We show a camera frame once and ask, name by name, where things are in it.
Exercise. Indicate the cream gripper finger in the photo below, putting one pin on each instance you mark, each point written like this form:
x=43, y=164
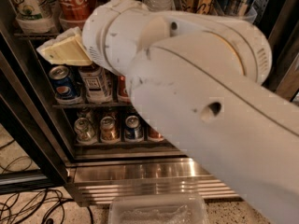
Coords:
x=66, y=48

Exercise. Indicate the red coke can top shelf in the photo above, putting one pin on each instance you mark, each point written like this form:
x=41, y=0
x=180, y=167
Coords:
x=75, y=12

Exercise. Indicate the red coke can shelf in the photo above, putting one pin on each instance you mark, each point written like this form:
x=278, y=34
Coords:
x=122, y=92
x=75, y=12

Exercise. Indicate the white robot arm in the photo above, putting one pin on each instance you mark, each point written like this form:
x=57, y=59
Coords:
x=198, y=81

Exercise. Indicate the blue pepsi can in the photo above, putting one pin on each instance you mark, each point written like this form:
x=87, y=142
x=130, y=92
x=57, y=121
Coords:
x=67, y=91

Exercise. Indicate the white 7up can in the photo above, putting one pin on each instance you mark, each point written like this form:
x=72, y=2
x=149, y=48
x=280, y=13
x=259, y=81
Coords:
x=35, y=16

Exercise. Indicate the red coke can middle shelf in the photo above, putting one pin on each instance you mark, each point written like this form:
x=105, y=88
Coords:
x=122, y=92

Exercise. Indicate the silver can bottom shelf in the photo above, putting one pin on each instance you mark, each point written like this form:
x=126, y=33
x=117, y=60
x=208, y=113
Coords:
x=85, y=131

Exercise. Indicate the orange can bottom shelf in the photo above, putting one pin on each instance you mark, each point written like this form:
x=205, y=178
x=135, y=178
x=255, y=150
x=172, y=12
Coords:
x=109, y=132

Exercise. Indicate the blue can bottom shelf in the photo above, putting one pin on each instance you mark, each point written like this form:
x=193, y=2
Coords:
x=133, y=131

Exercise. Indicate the red can bottom shelf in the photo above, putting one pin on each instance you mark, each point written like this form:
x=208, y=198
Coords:
x=154, y=136

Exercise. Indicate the brown tea bottle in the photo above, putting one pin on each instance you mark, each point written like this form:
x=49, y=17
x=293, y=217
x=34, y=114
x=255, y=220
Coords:
x=97, y=87

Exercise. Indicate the clear plastic bin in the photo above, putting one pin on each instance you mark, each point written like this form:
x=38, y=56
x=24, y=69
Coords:
x=183, y=208

